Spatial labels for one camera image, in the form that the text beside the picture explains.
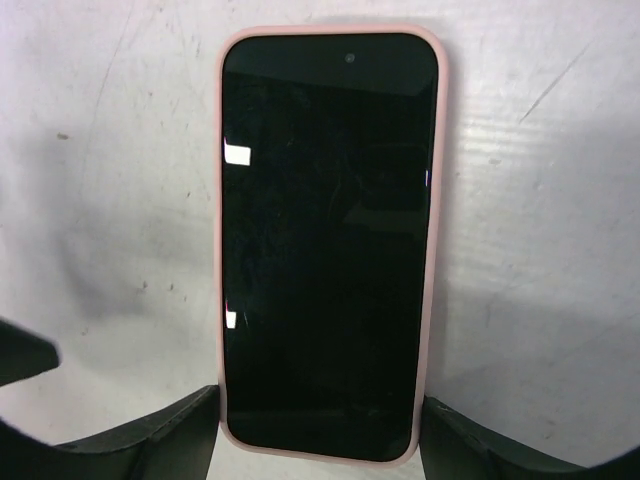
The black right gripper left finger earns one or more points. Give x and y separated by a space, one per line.
176 442

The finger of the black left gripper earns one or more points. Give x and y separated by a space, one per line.
24 354

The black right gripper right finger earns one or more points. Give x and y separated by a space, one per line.
453 447

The phone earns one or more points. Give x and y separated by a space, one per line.
330 145

